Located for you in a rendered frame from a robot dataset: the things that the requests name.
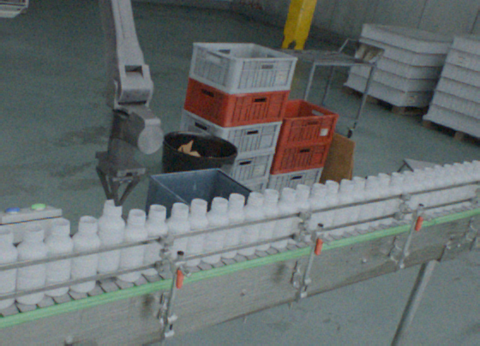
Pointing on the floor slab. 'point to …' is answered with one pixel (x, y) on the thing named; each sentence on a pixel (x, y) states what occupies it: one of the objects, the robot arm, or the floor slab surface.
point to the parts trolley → (332, 76)
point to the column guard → (298, 20)
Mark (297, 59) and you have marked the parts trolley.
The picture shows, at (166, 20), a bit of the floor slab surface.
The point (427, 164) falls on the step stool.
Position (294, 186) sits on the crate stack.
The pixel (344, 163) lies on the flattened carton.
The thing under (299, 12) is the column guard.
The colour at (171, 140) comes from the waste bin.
